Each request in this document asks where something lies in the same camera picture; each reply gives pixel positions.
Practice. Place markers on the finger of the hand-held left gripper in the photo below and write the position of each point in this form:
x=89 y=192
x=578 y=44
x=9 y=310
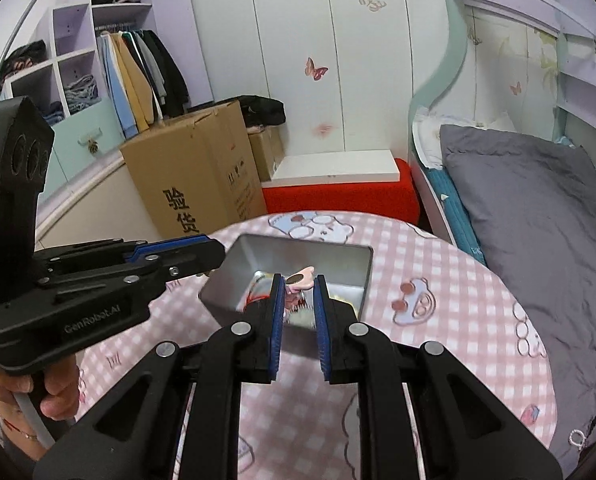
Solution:
x=178 y=249
x=143 y=277

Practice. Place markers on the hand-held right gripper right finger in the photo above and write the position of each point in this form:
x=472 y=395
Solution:
x=323 y=332

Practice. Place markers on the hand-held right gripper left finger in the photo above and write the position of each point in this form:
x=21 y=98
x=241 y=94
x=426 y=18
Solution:
x=277 y=327

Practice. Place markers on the pink hair clip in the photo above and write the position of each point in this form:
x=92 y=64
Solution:
x=304 y=282

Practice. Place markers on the silver metal tin box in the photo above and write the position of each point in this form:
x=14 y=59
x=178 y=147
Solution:
x=298 y=255

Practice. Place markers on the person's left forearm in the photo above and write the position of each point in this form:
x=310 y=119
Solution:
x=13 y=440

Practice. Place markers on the person's left hand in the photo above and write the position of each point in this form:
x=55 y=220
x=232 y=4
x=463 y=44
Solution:
x=63 y=390

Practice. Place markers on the large cardboard box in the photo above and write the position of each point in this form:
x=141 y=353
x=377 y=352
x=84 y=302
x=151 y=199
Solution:
x=188 y=170

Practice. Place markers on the folded blue jeans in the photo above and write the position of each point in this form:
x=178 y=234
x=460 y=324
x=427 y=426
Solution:
x=53 y=112

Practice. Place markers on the teal drawer cabinet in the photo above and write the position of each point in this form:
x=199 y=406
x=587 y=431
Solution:
x=78 y=130

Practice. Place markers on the pine cone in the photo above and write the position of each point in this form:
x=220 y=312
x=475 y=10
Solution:
x=93 y=146

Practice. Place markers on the folded grey clothes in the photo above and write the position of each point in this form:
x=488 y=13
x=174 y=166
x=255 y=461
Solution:
x=80 y=90

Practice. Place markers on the pink checked cartoon tablecloth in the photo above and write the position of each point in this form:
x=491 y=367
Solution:
x=427 y=270

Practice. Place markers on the dark clothes pile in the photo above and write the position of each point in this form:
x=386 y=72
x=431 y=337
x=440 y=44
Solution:
x=23 y=60

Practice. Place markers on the small cardboard box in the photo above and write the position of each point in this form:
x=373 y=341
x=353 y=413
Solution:
x=265 y=152

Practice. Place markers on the red stool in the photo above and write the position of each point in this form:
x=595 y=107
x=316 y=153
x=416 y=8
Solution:
x=338 y=197

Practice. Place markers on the grey metal handrail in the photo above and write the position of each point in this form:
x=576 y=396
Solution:
x=9 y=40

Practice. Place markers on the black bag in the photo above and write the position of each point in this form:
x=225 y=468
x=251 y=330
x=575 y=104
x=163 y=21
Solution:
x=263 y=110

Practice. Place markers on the white board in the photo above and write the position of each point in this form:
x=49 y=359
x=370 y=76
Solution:
x=338 y=167

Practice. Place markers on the row of hanging clothes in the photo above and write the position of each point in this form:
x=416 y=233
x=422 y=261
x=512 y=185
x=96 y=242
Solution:
x=138 y=75

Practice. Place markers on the purple shelf unit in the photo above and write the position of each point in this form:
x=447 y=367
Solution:
x=73 y=25

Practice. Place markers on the teal bed mat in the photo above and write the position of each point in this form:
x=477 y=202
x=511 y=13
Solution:
x=452 y=210

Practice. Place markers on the faint pink butterfly sticker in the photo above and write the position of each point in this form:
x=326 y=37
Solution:
x=324 y=129

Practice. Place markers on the white quilt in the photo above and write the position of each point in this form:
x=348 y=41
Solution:
x=430 y=140

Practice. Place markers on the white wardrobe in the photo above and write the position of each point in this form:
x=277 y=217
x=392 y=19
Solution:
x=288 y=35

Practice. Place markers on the grey blanket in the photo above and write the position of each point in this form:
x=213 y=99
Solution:
x=537 y=220

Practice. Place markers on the small pink butterfly sticker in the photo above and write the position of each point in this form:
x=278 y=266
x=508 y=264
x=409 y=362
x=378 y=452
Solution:
x=515 y=88

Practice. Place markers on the teal bunk bed frame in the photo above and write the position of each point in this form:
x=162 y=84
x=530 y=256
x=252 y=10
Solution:
x=442 y=60

